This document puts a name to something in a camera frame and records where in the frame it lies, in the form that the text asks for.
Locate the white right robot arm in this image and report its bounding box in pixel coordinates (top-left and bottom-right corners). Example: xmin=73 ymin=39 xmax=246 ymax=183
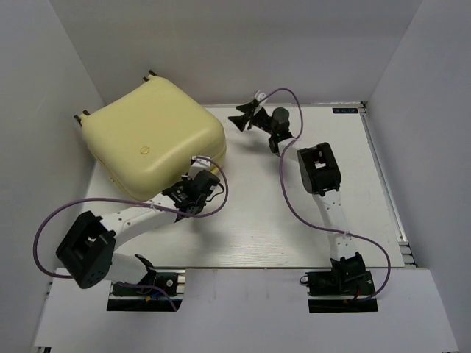
xmin=228 ymin=99 xmax=366 ymax=297

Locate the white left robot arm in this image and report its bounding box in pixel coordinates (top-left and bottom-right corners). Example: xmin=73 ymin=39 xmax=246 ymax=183
xmin=56 ymin=170 xmax=220 ymax=293

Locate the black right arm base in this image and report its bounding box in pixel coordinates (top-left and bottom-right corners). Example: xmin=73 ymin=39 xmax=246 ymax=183
xmin=300 ymin=271 xmax=378 ymax=313

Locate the yellow suitcase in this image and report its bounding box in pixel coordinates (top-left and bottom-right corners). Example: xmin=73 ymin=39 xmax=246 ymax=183
xmin=75 ymin=71 xmax=227 ymax=201

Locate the blue table label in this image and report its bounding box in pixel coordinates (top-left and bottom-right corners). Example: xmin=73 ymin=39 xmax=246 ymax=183
xmin=332 ymin=107 xmax=358 ymax=114

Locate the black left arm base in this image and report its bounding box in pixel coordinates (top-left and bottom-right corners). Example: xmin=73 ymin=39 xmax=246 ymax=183
xmin=107 ymin=270 xmax=185 ymax=313

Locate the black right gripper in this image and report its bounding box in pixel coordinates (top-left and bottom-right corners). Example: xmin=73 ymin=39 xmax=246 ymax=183
xmin=230 ymin=100 xmax=277 ymax=135

